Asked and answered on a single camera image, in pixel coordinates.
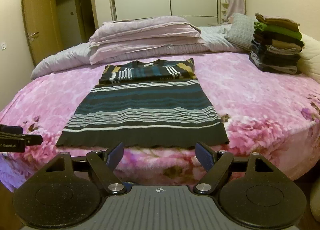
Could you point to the grey checked cushion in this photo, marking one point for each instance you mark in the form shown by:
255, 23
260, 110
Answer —
241, 32

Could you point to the wall light switch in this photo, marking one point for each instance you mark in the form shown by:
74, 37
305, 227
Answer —
3, 46

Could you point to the beige folded garment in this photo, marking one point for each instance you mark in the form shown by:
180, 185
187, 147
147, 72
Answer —
284, 45

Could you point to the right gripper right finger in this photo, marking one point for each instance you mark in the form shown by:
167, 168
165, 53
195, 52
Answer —
205, 155

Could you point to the striped knit sweater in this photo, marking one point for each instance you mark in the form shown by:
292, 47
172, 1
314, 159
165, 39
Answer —
156, 104

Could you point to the green folded garment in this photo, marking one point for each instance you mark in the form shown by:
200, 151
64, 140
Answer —
277, 29

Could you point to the lower pink pillow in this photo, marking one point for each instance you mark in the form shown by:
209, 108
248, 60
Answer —
144, 48

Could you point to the wooden bedroom door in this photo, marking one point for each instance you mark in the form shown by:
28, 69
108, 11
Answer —
42, 28

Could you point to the upper pink pillow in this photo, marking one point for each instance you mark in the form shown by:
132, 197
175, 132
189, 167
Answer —
155, 27

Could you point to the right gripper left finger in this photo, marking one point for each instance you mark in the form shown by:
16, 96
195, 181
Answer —
114, 155

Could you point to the hanging lilac garment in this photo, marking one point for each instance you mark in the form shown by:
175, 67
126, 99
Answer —
235, 7

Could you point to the pink floral bedspread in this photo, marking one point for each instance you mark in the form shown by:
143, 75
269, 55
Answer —
276, 115

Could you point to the brown folded garment top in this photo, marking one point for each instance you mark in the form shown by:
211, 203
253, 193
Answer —
279, 21

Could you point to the pink pillow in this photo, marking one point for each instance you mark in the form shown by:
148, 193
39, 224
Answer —
155, 27
144, 48

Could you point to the grey lilac quilt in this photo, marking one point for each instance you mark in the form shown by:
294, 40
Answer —
79, 55

